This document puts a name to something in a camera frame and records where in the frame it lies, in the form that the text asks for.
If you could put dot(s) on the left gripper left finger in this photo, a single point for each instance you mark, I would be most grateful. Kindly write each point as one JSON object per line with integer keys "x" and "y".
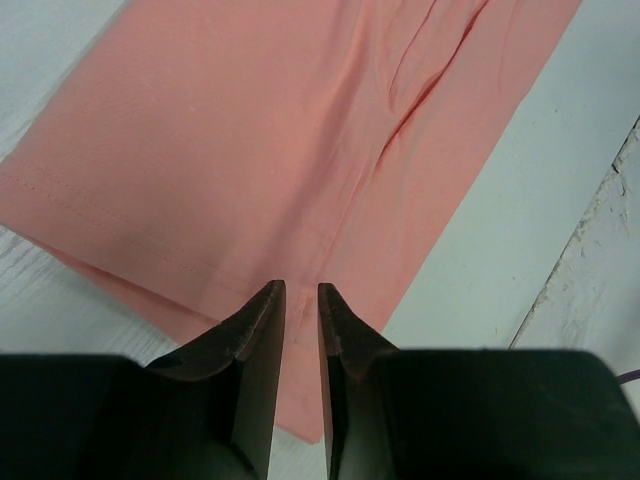
{"x": 203, "y": 411}

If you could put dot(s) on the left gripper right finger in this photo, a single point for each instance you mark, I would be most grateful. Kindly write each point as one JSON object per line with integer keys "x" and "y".
{"x": 394, "y": 413}

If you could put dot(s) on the pink t shirt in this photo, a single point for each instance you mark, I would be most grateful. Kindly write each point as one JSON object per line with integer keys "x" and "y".
{"x": 202, "y": 148}

